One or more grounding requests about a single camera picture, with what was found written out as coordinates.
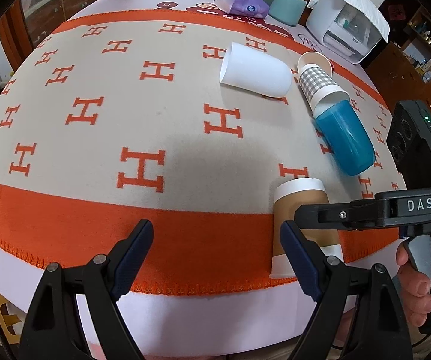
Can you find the blue translucent plastic cup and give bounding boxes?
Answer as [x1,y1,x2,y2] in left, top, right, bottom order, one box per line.
[315,100,376,176]

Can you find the dark wooden cabinet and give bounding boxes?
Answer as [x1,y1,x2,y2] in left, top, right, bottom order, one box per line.
[363,0,431,111]

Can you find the grey checkered paper cup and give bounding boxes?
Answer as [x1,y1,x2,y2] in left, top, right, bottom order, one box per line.
[298,63,349,119]

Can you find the brown paper coffee cup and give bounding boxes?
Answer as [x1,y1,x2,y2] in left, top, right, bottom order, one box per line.
[269,177,345,280]

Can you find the teal canister with brown lid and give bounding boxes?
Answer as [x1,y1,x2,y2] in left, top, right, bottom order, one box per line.
[268,0,307,27]

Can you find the white storage box appliance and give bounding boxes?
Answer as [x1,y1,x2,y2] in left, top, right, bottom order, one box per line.
[307,0,382,64]

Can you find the white folded cloth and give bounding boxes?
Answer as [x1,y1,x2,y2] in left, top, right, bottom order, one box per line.
[307,0,390,42]

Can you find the orange beige H-pattern blanket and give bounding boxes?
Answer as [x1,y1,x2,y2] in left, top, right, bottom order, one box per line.
[0,9,407,296]

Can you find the white plastic cup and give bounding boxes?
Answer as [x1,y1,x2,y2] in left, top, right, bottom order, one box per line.
[219,42,293,98]

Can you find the right hand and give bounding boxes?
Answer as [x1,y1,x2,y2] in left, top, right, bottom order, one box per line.
[396,245,431,328]

